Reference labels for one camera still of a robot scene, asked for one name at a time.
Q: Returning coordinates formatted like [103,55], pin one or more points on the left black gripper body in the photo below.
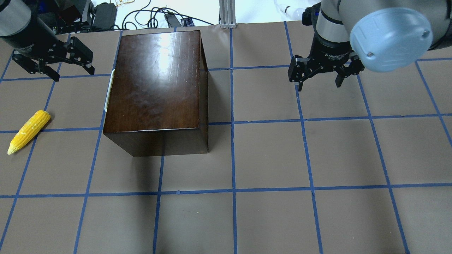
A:
[31,41]

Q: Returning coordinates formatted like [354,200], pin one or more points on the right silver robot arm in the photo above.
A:
[379,35]

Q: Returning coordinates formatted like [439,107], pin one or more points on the aluminium frame post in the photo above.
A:
[227,14]

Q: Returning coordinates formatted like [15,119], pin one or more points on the dark wooden drawer box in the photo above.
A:
[158,104]

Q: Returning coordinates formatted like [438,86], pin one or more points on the black power adapter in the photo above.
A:
[172,20]

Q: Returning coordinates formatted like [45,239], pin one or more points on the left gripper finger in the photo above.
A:
[33,67]
[76,52]

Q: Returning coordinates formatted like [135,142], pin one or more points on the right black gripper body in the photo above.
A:
[330,53]

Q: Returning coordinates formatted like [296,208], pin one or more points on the wooden drawer with white handle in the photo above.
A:
[109,90]

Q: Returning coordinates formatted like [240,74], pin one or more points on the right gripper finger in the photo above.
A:
[301,69]
[354,68]

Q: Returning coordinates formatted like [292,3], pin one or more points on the yellow corn cob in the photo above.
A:
[28,131]

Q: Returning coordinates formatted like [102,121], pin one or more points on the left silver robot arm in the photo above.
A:
[14,16]

